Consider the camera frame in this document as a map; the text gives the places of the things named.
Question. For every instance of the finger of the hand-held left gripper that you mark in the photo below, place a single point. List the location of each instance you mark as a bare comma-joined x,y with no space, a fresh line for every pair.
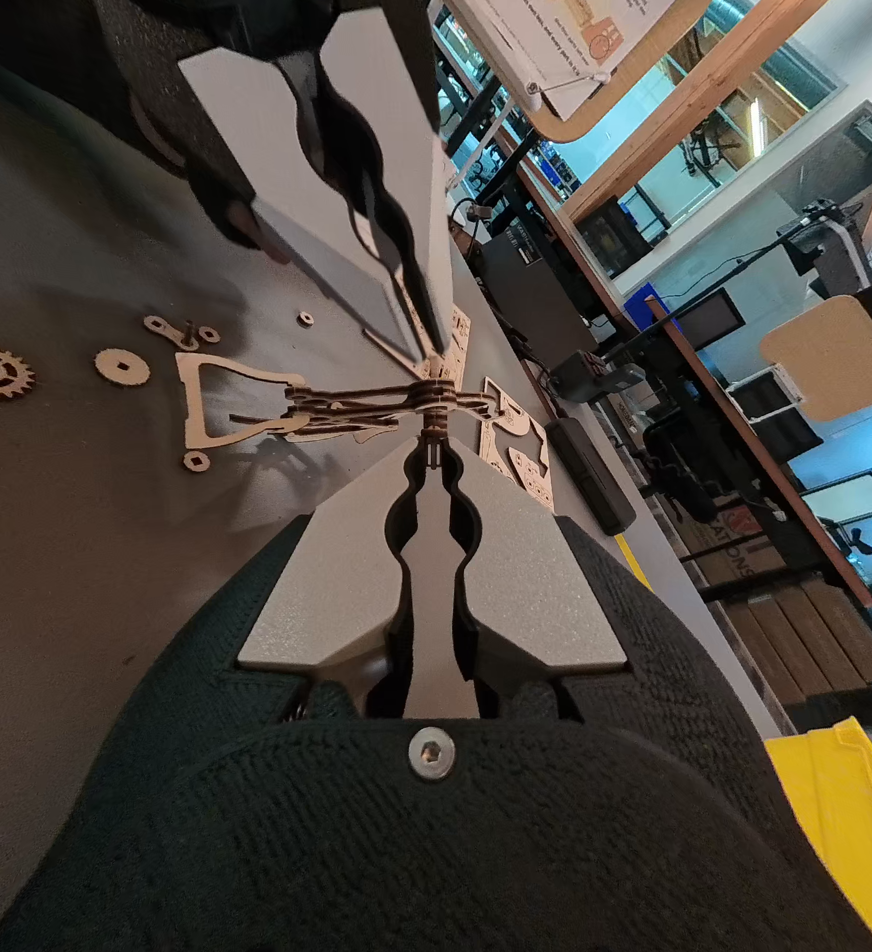
272,149
406,111

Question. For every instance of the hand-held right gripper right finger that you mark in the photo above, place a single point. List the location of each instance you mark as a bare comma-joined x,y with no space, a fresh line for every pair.
540,595

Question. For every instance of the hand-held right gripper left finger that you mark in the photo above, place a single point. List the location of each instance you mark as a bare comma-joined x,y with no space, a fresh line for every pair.
324,595

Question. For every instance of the wooden gear axle assembly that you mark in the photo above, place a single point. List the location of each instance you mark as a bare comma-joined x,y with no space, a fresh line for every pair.
436,428

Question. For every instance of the wooden link piece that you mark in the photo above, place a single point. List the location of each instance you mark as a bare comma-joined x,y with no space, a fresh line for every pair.
175,331

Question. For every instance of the wooden model frame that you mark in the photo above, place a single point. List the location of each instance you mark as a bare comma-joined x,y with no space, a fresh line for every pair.
198,401

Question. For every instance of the person's left forearm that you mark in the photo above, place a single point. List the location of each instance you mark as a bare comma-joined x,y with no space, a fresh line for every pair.
4,30

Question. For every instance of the wooden parts sheet curved cutout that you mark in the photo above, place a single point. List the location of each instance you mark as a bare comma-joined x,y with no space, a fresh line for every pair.
525,461

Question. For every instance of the wooden parts sheet slotted strips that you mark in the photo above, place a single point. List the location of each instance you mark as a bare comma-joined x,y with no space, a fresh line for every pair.
462,342

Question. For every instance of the person's left hand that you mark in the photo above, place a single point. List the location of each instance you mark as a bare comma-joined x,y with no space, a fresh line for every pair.
246,230

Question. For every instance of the wooden clipboard stand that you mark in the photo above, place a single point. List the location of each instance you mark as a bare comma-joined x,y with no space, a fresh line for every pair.
577,130

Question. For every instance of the black flat box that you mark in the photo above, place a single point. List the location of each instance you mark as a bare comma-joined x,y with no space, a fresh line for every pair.
532,290

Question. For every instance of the grey power adapter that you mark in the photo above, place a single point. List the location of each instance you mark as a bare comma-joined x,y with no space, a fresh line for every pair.
592,375

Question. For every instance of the wooden disc square hole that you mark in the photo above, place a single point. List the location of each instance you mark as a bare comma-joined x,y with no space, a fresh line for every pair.
138,368

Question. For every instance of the brown cardboard boxes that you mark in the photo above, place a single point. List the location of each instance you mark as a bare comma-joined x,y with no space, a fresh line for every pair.
800,632

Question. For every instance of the blue plastic bin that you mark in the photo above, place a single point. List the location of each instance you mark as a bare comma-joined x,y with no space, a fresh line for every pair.
638,305

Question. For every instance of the dark monitor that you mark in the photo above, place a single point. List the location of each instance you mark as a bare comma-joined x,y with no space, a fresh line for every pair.
711,316

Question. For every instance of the black tripod stand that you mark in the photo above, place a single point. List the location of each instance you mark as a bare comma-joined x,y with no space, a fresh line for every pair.
740,275

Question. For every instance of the tan rounded board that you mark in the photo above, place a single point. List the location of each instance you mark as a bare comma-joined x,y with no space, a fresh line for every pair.
830,357

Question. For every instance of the yellow plastic bin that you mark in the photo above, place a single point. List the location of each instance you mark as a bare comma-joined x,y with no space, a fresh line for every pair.
845,833

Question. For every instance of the wooden support post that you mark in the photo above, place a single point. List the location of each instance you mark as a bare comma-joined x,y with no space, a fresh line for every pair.
703,97

